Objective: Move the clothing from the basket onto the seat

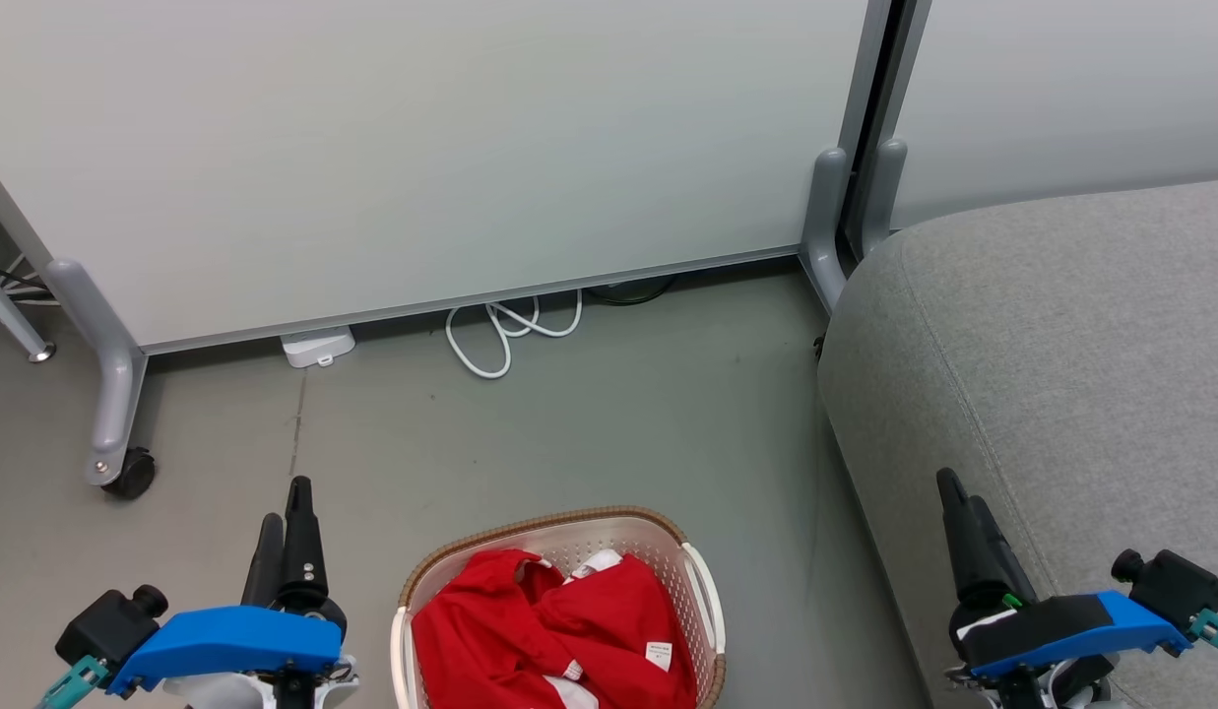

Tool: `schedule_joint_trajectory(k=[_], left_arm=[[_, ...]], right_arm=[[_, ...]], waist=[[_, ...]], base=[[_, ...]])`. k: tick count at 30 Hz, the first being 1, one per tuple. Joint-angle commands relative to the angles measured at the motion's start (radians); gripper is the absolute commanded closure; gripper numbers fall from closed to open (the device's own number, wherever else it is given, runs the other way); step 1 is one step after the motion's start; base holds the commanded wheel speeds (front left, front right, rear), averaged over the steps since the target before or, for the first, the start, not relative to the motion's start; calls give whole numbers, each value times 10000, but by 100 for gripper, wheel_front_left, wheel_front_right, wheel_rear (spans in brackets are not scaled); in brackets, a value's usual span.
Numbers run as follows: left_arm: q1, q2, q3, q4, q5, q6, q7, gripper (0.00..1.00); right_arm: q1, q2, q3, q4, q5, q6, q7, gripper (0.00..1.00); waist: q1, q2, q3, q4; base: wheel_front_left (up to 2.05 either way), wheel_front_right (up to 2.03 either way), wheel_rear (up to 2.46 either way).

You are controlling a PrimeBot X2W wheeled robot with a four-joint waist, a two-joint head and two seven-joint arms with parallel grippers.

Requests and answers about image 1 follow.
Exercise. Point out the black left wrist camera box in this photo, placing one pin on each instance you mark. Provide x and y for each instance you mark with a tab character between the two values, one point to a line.
106	625

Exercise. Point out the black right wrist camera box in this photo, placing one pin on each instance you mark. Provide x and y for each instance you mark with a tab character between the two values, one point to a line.
1175	586

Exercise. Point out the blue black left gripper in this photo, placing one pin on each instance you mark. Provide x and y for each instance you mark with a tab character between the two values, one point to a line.
234	635

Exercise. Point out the grey partition foot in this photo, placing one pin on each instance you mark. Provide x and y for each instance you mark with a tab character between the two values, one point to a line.
825	236
882	197

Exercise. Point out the wide white partition panel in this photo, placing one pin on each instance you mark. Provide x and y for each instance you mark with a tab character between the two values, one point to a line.
372	148

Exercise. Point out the narrow white partition panel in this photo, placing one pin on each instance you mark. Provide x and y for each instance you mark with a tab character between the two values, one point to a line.
1061	98

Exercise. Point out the white power adapter box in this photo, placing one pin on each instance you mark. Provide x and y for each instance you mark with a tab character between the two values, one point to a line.
318	346

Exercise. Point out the grey curved partition leg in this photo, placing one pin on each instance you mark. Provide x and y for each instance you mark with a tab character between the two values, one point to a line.
116	394

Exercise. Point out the black caster wheel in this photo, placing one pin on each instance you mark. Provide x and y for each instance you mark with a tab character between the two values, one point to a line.
136	475

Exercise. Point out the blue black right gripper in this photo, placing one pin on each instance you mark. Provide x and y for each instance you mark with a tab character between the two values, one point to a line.
1061	630

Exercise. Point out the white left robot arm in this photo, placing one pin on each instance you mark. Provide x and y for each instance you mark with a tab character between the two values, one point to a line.
210	692

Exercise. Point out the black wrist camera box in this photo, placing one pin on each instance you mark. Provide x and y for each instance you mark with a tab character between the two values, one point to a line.
106	625
1175	586

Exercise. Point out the white perforated laundry basket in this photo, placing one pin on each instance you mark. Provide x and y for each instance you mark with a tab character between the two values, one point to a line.
579	537

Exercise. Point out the red garment with white label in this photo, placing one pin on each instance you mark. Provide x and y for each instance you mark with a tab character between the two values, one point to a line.
618	615

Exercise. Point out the grey fabric sofa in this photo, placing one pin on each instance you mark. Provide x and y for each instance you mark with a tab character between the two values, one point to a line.
1061	374

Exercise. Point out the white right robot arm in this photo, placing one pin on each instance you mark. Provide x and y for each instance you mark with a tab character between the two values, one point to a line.
1086	694

